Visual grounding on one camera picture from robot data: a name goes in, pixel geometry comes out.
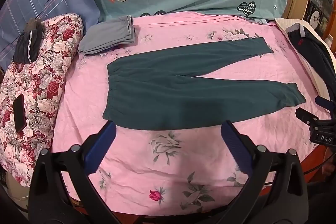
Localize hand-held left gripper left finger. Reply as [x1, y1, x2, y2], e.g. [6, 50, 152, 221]
[29, 120, 124, 224]

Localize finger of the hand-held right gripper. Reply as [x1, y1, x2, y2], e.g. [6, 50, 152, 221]
[315, 96, 333, 110]
[295, 107, 320, 126]

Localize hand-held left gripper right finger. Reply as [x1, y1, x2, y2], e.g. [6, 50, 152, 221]
[215, 120, 309, 224]

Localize dark green pants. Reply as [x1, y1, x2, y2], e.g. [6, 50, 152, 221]
[102, 37, 306, 131]

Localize grey folded pants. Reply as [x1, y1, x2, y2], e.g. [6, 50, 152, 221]
[78, 15, 136, 55]

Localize white textured blanket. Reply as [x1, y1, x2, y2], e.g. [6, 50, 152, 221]
[275, 17, 336, 113]

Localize navy garment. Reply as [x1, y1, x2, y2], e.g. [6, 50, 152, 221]
[286, 22, 336, 99]

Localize pink floral bedsheet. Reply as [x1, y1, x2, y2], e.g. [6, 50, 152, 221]
[51, 11, 333, 214]

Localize black smartphone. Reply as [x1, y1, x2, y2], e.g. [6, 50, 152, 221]
[13, 95, 27, 133]

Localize red floral quilt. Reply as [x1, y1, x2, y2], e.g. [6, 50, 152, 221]
[0, 13, 84, 188]

